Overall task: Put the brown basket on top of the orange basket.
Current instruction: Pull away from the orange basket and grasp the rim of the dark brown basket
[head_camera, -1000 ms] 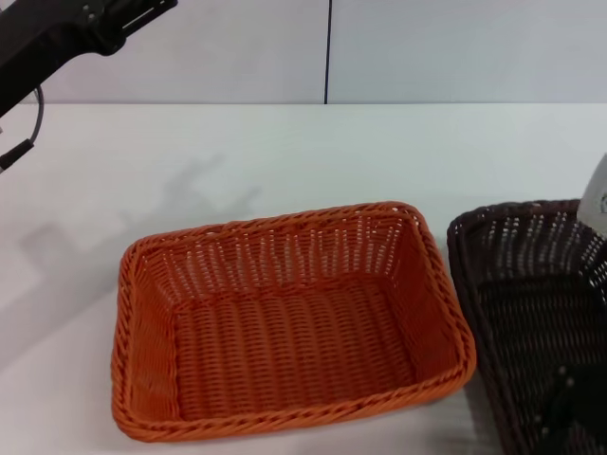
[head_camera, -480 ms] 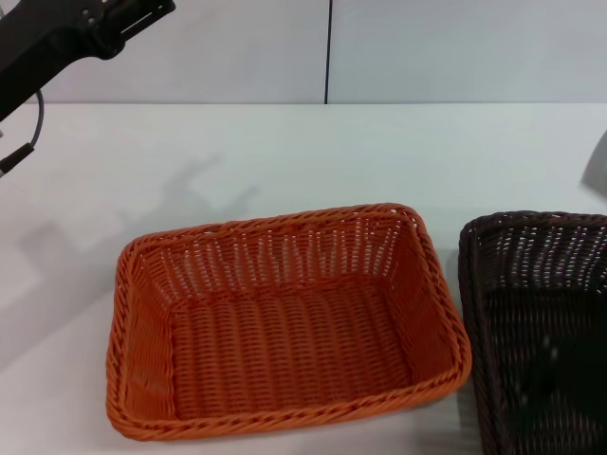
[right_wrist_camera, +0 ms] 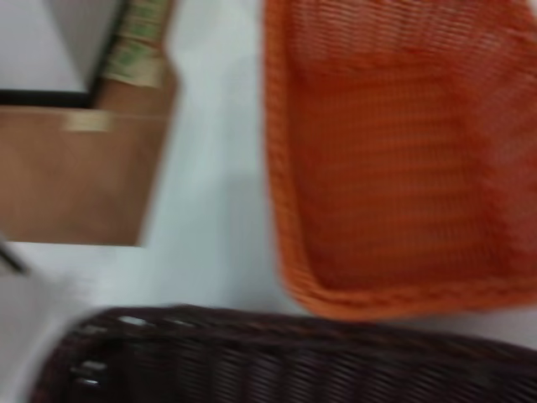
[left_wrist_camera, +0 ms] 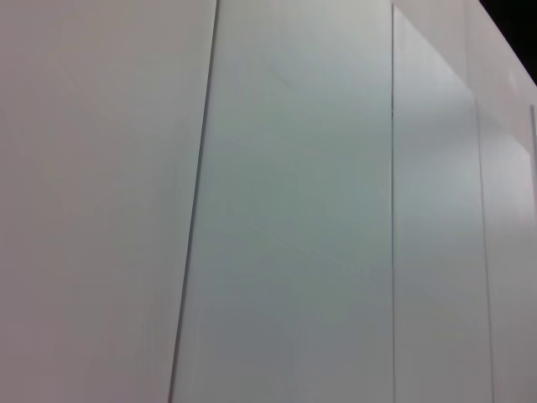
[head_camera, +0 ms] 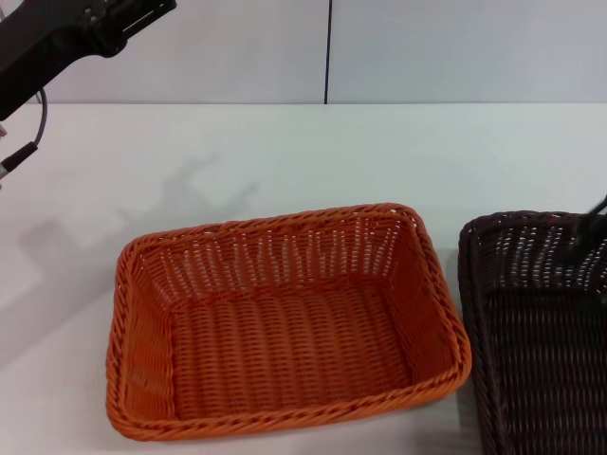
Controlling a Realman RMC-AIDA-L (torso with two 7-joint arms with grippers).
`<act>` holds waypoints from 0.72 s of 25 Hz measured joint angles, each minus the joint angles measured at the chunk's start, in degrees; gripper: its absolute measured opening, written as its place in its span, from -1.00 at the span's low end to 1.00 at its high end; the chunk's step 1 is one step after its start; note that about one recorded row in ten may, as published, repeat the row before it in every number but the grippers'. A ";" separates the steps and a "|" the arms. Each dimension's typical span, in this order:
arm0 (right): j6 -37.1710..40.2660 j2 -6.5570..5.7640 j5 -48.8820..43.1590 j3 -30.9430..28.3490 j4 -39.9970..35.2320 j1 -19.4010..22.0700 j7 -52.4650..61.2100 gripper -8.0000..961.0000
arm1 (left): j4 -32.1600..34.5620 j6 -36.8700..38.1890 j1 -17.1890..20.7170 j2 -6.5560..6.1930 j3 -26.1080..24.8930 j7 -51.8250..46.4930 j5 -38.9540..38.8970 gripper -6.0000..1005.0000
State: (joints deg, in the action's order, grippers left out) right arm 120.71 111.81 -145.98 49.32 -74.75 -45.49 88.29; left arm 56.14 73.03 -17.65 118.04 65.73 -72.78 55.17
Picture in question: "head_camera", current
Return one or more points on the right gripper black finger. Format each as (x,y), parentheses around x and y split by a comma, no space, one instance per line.
(590,232)

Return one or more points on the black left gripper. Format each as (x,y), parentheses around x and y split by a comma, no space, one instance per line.
(42,42)

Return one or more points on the dark brown woven plastic basket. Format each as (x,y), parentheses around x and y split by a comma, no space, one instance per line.
(545,355)

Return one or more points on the orange woven plastic basket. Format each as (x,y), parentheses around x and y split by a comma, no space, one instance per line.
(284,341)

